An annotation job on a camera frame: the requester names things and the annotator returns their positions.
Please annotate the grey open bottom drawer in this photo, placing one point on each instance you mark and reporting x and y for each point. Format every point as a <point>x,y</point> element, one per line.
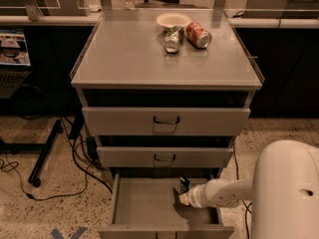
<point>148,208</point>

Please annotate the grey middle drawer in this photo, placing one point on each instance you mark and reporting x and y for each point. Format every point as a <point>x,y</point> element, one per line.
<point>173,157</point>

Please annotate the white paper bowl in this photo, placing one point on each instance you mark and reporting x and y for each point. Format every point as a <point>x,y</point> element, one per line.
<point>168,20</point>

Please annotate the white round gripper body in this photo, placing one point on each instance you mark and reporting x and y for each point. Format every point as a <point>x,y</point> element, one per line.
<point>194,195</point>

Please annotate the red soda can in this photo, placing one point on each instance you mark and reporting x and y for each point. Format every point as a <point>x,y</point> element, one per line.
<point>197,35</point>

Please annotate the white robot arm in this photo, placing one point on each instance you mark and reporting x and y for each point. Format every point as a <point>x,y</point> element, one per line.
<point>284,191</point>

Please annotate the grey top drawer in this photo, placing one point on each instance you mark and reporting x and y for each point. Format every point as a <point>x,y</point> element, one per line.
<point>165,121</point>

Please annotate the black laptop computer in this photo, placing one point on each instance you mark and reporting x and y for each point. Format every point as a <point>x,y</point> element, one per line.
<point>15,65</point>

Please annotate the clear plastic water bottle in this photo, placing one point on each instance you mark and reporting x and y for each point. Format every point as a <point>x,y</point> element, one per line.
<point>129,4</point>

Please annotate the black desk leg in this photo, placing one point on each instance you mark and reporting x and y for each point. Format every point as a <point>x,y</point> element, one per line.
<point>34,177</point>

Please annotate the grey metal drawer cabinet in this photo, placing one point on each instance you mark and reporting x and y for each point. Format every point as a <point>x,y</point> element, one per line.
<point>124,65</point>

